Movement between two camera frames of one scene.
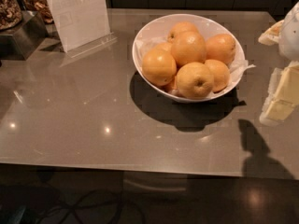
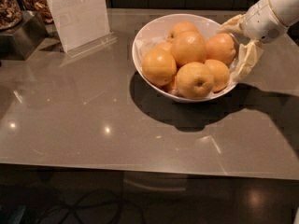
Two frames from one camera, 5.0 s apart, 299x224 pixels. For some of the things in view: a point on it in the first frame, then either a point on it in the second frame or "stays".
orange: (220, 47) stays
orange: (179, 26) stays
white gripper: (290, 36) -> (261, 22)
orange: (188, 47) stays
